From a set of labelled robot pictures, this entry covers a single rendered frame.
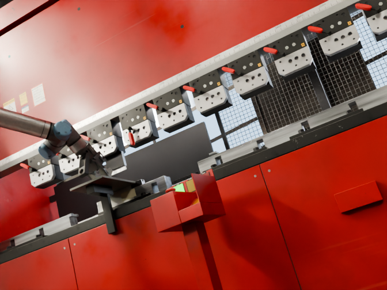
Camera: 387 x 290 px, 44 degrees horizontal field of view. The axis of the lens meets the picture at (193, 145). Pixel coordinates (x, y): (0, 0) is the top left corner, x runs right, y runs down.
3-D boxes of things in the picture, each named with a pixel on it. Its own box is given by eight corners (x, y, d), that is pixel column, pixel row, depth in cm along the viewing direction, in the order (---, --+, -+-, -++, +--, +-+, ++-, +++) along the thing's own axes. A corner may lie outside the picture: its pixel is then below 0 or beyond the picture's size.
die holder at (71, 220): (0, 260, 250) (-3, 243, 253) (9, 260, 256) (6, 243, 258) (74, 231, 233) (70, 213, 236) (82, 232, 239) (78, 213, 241)
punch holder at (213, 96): (197, 113, 214) (188, 81, 219) (205, 117, 221) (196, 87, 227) (227, 100, 209) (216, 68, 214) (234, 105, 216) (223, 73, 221)
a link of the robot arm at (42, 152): (40, 140, 198) (58, 125, 204) (34, 151, 206) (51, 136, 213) (54, 153, 198) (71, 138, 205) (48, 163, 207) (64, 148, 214)
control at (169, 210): (158, 232, 168) (145, 184, 173) (182, 231, 181) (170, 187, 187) (203, 214, 159) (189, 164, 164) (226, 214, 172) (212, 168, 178)
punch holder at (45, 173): (31, 187, 248) (26, 159, 253) (43, 189, 255) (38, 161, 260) (53, 178, 243) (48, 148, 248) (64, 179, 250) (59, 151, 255)
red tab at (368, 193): (340, 213, 169) (333, 194, 171) (341, 213, 170) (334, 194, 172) (383, 199, 163) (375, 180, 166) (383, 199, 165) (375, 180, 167)
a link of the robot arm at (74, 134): (48, 130, 212) (60, 120, 217) (64, 149, 215) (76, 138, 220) (56, 126, 206) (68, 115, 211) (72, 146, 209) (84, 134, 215)
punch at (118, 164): (108, 175, 233) (104, 157, 236) (110, 176, 235) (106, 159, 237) (125, 168, 229) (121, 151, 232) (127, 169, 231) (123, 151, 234)
